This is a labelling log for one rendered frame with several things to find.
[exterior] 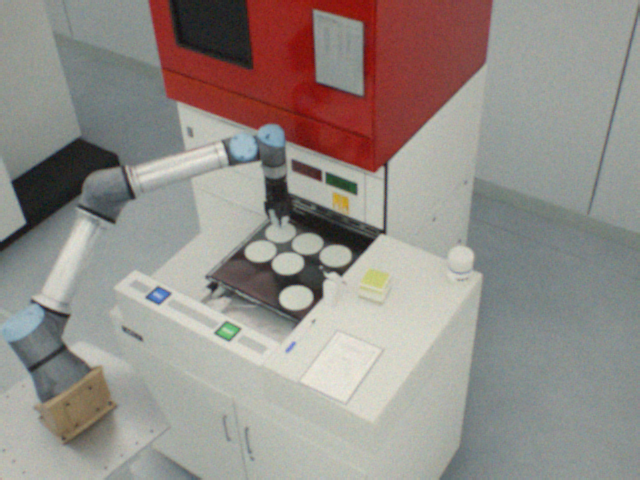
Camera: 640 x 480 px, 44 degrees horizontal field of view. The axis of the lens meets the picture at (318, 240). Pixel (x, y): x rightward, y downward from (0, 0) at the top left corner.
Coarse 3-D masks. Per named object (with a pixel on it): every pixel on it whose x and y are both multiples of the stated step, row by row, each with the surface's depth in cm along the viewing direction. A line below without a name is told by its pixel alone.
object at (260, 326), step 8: (232, 312) 236; (240, 312) 236; (240, 320) 233; (248, 320) 233; (256, 320) 233; (256, 328) 231; (264, 328) 231; (272, 328) 231; (272, 336) 228; (280, 336) 228
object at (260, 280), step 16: (272, 224) 262; (256, 240) 257; (288, 240) 256; (336, 240) 255; (240, 256) 251; (304, 256) 250; (352, 256) 249; (224, 272) 246; (240, 272) 246; (256, 272) 245; (272, 272) 245; (304, 272) 245; (320, 272) 244; (336, 272) 244; (240, 288) 241; (256, 288) 240; (272, 288) 240; (320, 288) 239; (272, 304) 235
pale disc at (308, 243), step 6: (306, 234) 258; (312, 234) 258; (294, 240) 256; (300, 240) 256; (306, 240) 256; (312, 240) 256; (318, 240) 255; (294, 246) 254; (300, 246) 254; (306, 246) 254; (312, 246) 253; (318, 246) 253; (300, 252) 252; (306, 252) 251; (312, 252) 251
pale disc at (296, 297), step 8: (288, 288) 240; (296, 288) 240; (304, 288) 239; (280, 296) 237; (288, 296) 237; (296, 296) 237; (304, 296) 237; (312, 296) 237; (288, 304) 235; (296, 304) 235; (304, 304) 235
